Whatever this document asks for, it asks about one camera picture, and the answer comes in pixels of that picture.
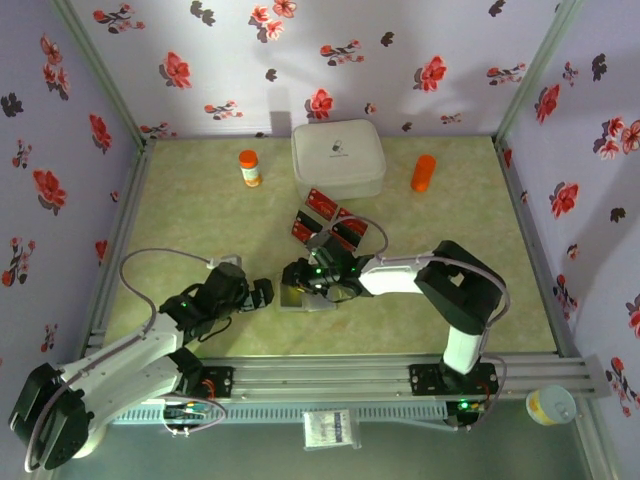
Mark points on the plastic bag with label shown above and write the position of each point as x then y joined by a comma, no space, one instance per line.
331,430

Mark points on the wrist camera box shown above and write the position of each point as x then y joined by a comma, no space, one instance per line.
225,261
324,242

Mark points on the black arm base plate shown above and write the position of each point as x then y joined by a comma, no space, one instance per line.
217,382
425,380

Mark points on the white yellow round container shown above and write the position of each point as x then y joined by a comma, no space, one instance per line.
550,406

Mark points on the black card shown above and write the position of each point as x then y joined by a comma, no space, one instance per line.
346,239
310,221

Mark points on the group of red-black packets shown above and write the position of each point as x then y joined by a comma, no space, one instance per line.
327,220

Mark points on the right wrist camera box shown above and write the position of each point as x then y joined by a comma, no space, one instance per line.
324,242

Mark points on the controller circuit board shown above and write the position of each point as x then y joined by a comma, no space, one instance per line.
467,407
185,412

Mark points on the green card holder wallet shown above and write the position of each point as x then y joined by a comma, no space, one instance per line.
291,297

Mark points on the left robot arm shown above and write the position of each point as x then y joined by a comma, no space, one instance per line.
125,370

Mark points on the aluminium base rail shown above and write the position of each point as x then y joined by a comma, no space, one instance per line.
320,377

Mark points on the red VIP card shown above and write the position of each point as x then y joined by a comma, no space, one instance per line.
354,221
321,204
301,234

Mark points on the white zippered pill case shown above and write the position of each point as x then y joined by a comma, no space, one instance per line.
340,160

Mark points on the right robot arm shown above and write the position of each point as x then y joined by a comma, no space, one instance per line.
460,290

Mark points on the orange capped pill bottle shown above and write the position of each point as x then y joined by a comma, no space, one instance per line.
250,169

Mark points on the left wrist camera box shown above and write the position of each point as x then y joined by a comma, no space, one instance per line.
225,261

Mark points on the orange cylinder container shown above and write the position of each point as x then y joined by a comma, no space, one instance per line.
423,173

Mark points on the aluminium frame post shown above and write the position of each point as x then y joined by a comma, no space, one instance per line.
102,70
535,70

